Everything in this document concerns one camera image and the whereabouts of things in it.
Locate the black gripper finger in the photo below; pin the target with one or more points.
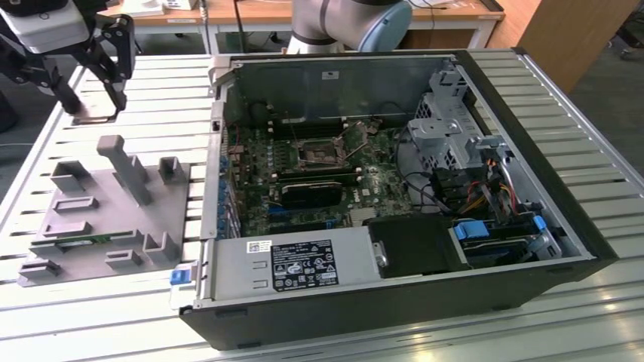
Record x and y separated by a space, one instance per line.
45 71
120 49

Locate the silver CPU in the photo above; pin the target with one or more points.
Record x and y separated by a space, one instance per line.
94 113

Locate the CPU socket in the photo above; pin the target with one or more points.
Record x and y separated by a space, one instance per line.
318 152

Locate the white paper box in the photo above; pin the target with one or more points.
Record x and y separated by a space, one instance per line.
145 9

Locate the wooden desk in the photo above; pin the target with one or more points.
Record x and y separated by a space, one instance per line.
150 21

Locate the white printed box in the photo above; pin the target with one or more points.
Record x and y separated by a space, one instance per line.
178 3

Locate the grey parts rack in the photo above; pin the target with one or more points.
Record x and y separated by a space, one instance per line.
162 211

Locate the green RAM stick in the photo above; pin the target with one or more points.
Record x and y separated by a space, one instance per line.
312 176
100 238

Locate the blue expansion slot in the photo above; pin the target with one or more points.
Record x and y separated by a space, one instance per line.
280 212

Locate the black graphics card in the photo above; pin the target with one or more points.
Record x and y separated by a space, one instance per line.
312 196

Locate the blue case latch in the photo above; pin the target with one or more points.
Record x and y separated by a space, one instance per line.
181 277

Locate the green motherboard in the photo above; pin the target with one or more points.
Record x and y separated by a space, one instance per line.
374 177

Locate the grey power supply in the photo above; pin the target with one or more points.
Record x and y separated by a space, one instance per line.
236 264

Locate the silver metal drive cage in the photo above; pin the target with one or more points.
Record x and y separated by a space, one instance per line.
432 128

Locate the small silver heatsink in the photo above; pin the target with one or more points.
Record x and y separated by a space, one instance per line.
361 218

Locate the black plastic shroud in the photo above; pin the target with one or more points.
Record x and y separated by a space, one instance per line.
412 245

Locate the blue disk carrier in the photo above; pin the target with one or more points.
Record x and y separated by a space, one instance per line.
469 229

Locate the black PC case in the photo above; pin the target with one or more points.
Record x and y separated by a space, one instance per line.
352 320

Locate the wooden cabinet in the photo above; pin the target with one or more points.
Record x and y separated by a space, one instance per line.
568 37

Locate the blue plastic clip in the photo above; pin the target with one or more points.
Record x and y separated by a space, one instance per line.
538 222

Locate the black wheeled chair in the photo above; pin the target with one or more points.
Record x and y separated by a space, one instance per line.
633 37

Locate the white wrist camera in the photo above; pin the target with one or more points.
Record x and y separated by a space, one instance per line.
45 34

